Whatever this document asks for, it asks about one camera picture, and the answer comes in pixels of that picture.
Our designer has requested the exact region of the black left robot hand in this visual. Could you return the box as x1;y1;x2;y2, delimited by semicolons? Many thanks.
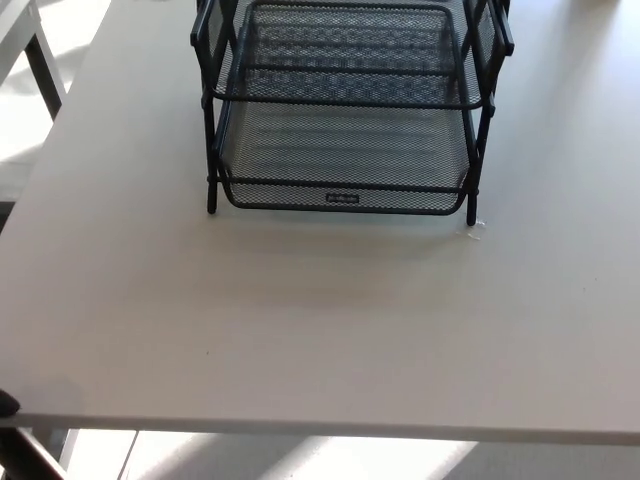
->
0;388;23;419

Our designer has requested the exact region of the dark metal bar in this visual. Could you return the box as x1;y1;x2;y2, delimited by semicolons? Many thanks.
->
0;424;69;480

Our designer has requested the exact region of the white table leg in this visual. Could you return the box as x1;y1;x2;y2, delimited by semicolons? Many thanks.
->
49;428;82;474

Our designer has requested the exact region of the white side table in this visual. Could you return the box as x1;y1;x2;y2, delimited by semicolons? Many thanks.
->
0;0;69;121

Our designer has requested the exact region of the black mesh tray with label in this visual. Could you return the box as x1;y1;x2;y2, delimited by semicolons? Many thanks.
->
214;2;474;217

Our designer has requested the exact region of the thin floor cable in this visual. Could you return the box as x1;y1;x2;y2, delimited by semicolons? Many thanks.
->
118;432;140;480

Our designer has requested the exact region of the black metal tray rack frame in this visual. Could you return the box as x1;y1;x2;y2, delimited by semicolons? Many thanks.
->
189;0;516;227

